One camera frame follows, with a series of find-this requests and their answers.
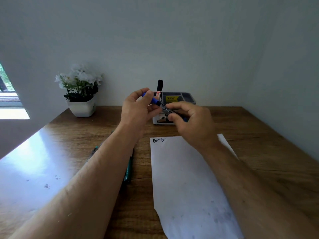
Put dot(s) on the person's left hand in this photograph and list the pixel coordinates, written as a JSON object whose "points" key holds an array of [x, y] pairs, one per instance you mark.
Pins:
{"points": [[134, 114]]}

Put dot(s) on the person's right hand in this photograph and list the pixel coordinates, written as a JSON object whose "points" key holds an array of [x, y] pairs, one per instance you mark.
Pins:
{"points": [[199, 126]]}

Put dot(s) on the blue cap slim marker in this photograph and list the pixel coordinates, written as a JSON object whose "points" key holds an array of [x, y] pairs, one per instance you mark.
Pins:
{"points": [[155, 101]]}

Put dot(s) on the white barrel black cap marker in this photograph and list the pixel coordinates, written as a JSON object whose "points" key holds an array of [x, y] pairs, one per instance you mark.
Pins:
{"points": [[159, 85]]}

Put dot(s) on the black slim marker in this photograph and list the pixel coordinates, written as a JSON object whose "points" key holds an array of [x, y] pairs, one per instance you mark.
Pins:
{"points": [[94, 151]]}

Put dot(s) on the green cap slim marker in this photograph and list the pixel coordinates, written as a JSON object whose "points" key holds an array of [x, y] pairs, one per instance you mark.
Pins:
{"points": [[128, 171]]}

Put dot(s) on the white paper sheet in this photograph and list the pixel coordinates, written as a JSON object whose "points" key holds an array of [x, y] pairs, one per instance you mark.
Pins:
{"points": [[184, 186]]}

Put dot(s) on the person's right forearm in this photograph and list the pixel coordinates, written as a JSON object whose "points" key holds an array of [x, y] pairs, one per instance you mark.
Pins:
{"points": [[249, 196]]}

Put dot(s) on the person's left forearm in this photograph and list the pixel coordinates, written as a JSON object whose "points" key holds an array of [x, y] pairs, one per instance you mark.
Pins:
{"points": [[82, 191]]}

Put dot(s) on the grey white desk organizer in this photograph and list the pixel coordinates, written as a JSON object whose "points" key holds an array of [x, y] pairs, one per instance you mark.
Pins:
{"points": [[189, 98]]}

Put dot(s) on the white potted flower plant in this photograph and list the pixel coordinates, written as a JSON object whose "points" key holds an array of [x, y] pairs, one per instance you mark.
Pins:
{"points": [[81, 109]]}

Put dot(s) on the green foliage outside window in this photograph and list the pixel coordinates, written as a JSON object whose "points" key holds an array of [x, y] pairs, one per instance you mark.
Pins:
{"points": [[9, 83]]}

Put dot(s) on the grey window frame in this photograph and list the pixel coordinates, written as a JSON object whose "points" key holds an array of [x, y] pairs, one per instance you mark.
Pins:
{"points": [[11, 100]]}

